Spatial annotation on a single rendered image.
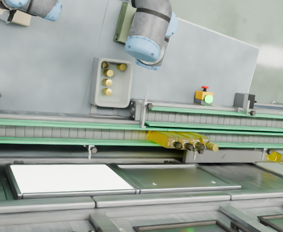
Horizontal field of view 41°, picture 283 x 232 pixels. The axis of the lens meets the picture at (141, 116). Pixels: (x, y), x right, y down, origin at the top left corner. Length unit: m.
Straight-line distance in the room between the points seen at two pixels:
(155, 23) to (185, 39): 0.85
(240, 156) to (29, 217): 1.36
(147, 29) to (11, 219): 0.70
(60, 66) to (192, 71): 0.72
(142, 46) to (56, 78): 0.69
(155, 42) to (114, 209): 0.56
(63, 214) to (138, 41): 0.58
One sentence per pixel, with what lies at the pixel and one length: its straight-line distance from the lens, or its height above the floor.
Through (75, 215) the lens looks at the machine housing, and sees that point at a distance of 1.23.
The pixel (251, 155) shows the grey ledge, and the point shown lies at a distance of 2.27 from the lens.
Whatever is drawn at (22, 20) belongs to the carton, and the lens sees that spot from 1.70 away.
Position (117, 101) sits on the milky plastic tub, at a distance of 1.89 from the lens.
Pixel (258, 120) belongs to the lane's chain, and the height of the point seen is 0.88.
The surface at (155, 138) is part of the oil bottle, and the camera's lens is 1.78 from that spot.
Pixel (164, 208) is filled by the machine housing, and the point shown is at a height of 1.43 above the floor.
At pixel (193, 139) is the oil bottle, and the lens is 1.75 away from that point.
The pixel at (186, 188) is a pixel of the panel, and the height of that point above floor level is 1.32.
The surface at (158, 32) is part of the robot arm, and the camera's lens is 1.23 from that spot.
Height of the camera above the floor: 2.50
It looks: 63 degrees down
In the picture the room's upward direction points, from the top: 112 degrees clockwise
